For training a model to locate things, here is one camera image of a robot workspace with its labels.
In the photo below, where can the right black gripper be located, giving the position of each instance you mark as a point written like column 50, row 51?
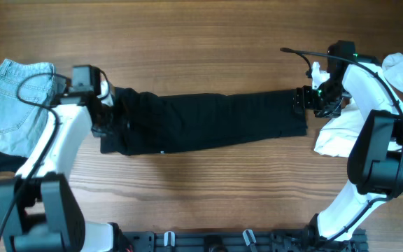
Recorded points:
column 303, row 101

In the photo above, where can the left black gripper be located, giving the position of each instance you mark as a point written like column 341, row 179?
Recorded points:
column 124, row 122

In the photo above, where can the black t-shirt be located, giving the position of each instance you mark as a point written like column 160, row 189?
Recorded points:
column 145, row 123

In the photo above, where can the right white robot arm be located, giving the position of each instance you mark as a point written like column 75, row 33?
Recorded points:
column 375, row 164

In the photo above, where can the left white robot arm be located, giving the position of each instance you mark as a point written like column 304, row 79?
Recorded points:
column 38, row 211

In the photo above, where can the light blue denim jeans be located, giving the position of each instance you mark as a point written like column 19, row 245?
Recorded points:
column 21, row 124

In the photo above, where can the white crumpled shirt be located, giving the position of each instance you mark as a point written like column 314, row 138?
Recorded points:
column 339, row 135

